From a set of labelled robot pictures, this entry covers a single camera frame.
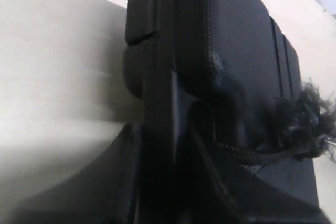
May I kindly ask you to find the black braided frayed cord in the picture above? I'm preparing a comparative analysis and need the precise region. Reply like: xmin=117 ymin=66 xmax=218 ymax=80
xmin=209 ymin=78 xmax=336 ymax=168

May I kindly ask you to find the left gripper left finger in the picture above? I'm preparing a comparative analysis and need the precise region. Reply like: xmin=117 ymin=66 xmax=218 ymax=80
xmin=10 ymin=124 xmax=139 ymax=223

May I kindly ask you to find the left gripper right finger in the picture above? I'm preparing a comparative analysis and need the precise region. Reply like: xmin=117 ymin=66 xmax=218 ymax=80
xmin=188 ymin=127 xmax=330 ymax=223

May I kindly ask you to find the black plastic carrying case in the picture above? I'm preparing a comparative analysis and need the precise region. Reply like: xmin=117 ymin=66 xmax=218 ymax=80
xmin=123 ymin=0 xmax=327 ymax=223

